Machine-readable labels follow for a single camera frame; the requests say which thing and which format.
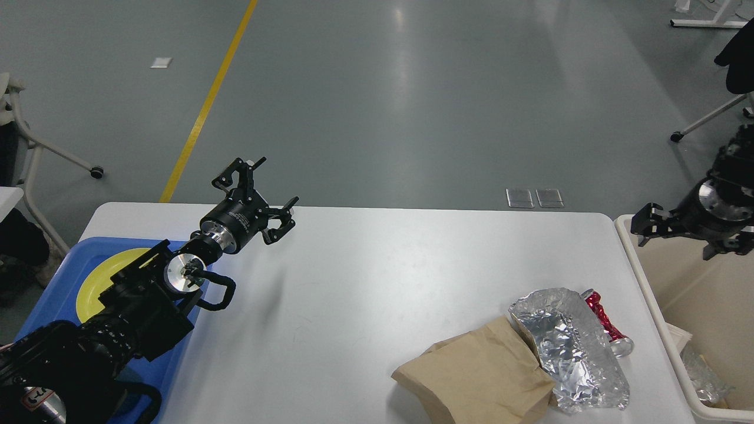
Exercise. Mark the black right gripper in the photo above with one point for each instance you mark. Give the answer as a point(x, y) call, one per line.
point(714, 210)

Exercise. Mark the beige plastic bin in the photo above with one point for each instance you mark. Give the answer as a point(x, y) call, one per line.
point(710, 299)

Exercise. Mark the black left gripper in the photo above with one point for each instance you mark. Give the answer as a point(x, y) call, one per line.
point(235, 221)

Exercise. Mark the white side table edge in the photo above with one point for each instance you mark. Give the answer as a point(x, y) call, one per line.
point(9, 198)

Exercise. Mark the white desk frame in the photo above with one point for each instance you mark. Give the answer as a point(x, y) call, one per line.
point(712, 14)

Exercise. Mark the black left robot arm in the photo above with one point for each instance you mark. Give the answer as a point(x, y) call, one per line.
point(69, 373)

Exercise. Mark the right side office chair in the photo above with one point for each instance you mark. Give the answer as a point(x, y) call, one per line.
point(737, 58)

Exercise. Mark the brown paper bag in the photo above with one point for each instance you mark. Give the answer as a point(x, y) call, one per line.
point(487, 375)

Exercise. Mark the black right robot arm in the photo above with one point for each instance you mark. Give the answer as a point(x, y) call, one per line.
point(734, 164)

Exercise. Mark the silver foil wrapper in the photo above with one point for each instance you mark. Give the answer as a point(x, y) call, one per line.
point(569, 343)

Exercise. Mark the yellow plastic plate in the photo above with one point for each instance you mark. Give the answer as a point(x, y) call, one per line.
point(87, 302)

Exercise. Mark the white office chair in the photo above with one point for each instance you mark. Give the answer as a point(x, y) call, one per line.
point(35, 148)

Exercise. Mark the red wrapper piece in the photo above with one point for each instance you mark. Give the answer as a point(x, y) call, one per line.
point(620, 344)

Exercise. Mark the white paper cup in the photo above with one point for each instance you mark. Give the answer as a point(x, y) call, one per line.
point(679, 337)

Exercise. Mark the crumpled clear plastic wrap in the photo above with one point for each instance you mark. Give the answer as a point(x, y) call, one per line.
point(710, 389)

